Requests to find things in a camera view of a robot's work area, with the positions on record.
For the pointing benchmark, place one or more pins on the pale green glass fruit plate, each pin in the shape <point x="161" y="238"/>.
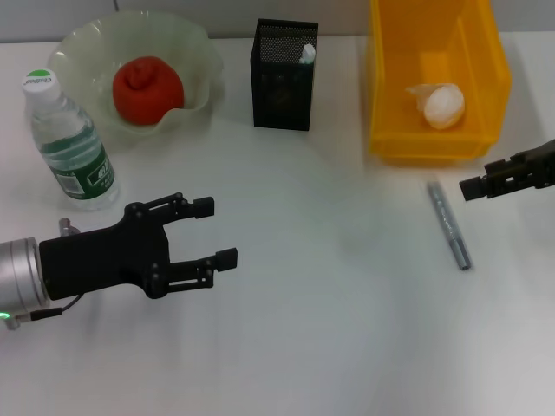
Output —
<point x="86" y="43"/>

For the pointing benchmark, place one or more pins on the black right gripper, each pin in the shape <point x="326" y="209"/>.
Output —
<point x="542" y="167"/>

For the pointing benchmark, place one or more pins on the green pen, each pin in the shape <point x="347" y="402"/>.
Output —
<point x="308" y="54"/>

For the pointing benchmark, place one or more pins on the black mesh pen holder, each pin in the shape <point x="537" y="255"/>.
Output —
<point x="282" y="99"/>

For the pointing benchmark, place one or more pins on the grey marker pen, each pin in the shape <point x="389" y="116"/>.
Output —
<point x="451" y="229"/>

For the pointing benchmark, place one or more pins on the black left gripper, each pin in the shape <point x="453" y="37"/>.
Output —
<point x="104" y="260"/>

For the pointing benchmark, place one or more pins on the clear green-label water bottle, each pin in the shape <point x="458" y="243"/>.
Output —
<point x="73" y="151"/>

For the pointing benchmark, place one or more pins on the white paper ball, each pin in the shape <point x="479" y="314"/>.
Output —
<point x="444" y="106"/>

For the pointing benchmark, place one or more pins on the yellow plastic bin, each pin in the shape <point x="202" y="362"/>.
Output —
<point x="399" y="86"/>

